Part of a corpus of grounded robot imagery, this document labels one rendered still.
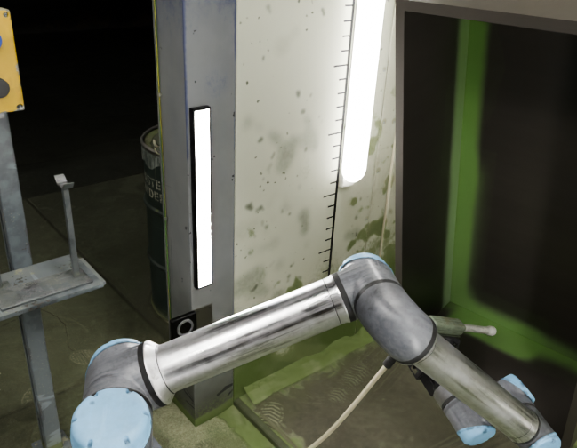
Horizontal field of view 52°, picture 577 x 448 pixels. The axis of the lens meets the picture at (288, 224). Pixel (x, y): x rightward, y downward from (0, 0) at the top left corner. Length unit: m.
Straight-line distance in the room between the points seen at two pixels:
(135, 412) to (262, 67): 1.15
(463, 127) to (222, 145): 0.76
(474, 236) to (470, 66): 0.59
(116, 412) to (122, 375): 0.12
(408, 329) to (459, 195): 0.91
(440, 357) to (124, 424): 0.65
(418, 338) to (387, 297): 0.10
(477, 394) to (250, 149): 1.06
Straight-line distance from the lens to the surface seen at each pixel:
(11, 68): 1.76
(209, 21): 1.81
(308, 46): 2.06
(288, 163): 2.13
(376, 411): 2.54
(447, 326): 1.91
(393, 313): 1.23
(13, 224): 1.95
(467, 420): 1.72
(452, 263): 2.24
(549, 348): 2.25
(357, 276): 1.31
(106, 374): 1.37
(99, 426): 1.24
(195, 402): 2.40
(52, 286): 1.87
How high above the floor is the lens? 1.77
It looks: 26 degrees down
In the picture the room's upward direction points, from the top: 3 degrees clockwise
